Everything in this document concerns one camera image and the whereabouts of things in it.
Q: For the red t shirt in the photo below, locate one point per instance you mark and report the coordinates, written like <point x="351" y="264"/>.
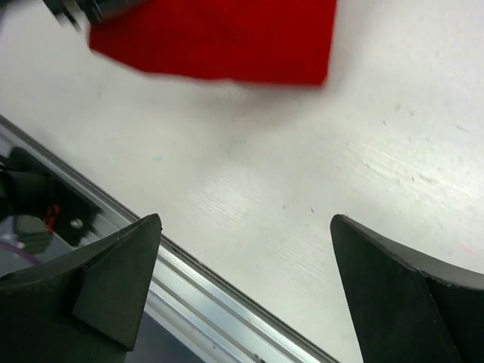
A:
<point x="270" y="42"/>

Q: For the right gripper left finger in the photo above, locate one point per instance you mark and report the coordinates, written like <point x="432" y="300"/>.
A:
<point x="84" y="306"/>

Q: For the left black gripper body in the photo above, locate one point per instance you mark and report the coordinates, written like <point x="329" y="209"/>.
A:
<point x="94" y="11"/>

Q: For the aluminium mounting rail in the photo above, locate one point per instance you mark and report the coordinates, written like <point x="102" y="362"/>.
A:
<point x="204" y="312"/>

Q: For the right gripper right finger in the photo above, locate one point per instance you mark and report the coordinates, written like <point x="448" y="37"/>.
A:
<point x="407" y="306"/>

